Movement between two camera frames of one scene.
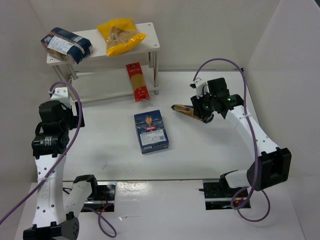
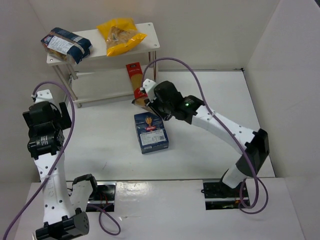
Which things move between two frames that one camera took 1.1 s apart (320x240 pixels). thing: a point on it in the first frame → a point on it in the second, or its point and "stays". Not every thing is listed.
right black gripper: x=196 y=110 → x=155 y=107
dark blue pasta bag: x=66 y=45 stays
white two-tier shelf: x=99 y=76 stays
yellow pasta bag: x=120 y=35 stays
